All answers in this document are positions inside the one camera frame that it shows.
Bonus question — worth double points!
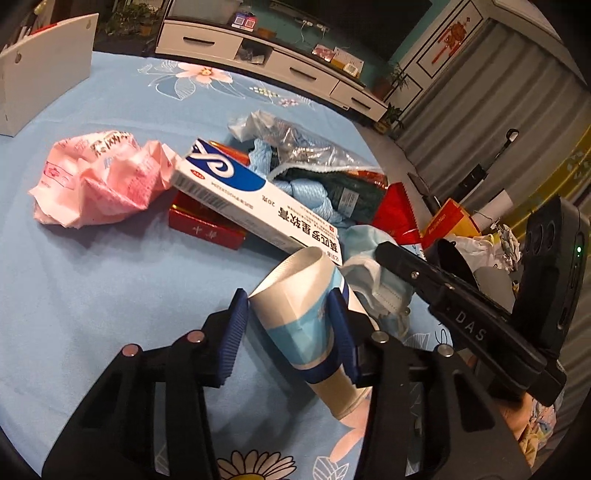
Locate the leafy potted plant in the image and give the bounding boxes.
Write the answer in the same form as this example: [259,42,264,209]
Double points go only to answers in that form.
[104,2,155,38]

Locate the white paper roll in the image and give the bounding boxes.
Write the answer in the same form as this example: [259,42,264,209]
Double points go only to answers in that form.
[475,189,511,232]

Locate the red wall decoration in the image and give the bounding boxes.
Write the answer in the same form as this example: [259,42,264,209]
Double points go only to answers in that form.
[431,16,474,68]

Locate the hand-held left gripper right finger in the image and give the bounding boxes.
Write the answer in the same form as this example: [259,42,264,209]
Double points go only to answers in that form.
[328,287,532,480]

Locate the crumpled patterned cloth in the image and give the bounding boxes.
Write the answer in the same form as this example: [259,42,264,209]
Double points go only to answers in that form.
[489,224,525,273]

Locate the white tv cabinet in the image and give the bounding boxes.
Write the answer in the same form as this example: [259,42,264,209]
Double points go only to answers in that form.
[154,18,389,123]

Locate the white and blue medicine box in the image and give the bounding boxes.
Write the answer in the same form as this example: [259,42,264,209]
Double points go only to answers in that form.
[171,137,342,254]

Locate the tall potted plant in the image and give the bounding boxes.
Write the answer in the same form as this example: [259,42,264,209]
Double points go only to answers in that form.
[374,62,411,100]

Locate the red snack bag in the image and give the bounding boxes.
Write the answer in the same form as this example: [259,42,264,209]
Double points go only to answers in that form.
[372,182,423,245]

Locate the white cardboard box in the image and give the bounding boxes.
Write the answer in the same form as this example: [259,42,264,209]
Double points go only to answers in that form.
[0,13,100,137]

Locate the green snack bag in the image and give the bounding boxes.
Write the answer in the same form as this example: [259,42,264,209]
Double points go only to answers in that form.
[284,167,389,220]

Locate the light blue face mask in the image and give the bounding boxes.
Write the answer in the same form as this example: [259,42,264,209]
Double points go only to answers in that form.
[342,224,416,333]

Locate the red cardboard box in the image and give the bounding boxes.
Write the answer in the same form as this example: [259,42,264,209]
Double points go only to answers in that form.
[167,189,246,251]

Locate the white plastic bag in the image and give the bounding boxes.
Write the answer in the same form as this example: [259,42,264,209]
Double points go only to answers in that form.
[450,233,509,273]

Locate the crumpled pink plastic bag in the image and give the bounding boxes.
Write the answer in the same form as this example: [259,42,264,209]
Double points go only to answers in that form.
[28,130,185,229]

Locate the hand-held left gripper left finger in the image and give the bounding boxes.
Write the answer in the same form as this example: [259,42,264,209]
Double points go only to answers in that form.
[41,288,252,480]

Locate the desk calendar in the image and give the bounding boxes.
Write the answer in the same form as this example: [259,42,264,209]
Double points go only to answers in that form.
[332,46,363,77]

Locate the red packet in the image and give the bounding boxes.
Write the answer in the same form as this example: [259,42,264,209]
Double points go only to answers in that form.
[205,139,252,167]

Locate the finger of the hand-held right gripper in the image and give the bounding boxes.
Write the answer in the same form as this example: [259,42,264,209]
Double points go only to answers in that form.
[374,241,546,394]
[425,237,514,320]

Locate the upright vacuum cleaner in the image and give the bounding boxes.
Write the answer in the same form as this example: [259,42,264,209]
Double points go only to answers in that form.
[457,128,520,208]

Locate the light blue cloth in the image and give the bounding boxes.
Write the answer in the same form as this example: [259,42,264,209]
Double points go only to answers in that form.
[249,138,333,222]

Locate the white and blue paper cup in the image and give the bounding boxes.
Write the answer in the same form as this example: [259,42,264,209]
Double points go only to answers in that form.
[248,246,372,421]

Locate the grey and yellow curtain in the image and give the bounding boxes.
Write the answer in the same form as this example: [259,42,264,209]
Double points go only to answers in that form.
[397,18,591,232]

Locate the clear plastic bag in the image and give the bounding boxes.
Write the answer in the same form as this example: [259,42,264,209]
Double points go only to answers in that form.
[228,111,370,178]

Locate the small potted plant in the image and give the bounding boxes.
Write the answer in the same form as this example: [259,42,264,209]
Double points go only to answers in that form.
[376,104,404,134]

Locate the blue floral tablecloth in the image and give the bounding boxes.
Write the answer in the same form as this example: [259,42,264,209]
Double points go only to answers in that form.
[0,50,462,480]

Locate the red and yellow bag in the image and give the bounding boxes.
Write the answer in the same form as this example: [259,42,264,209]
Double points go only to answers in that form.
[422,198,481,245]

